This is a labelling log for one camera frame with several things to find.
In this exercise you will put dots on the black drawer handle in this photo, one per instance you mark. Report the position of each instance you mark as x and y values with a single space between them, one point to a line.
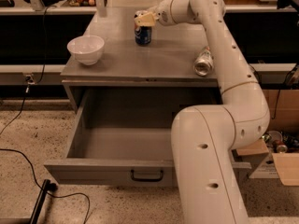
147 176

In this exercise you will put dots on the cardboard box with trash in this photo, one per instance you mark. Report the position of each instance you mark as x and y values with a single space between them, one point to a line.
276 154

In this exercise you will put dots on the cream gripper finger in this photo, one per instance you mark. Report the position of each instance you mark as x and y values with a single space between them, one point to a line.
146 19

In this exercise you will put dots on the white bowl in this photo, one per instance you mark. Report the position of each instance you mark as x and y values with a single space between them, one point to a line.
87 49

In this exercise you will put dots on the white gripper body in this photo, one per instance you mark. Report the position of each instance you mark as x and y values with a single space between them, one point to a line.
163 16

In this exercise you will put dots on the silver green can lying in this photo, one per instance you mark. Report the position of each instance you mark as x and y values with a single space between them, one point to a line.
203 64

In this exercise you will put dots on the black floor bar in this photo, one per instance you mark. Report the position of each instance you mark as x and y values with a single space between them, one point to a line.
47 188

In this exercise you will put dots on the blue pepsi can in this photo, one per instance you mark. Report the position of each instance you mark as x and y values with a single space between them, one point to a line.
142 34

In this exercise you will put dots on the open grey top drawer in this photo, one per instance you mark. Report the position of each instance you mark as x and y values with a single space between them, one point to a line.
108 141

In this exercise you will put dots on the grey cabinet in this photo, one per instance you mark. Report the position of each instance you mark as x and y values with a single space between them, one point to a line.
158 77

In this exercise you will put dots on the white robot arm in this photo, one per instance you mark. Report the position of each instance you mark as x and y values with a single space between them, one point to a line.
203 135

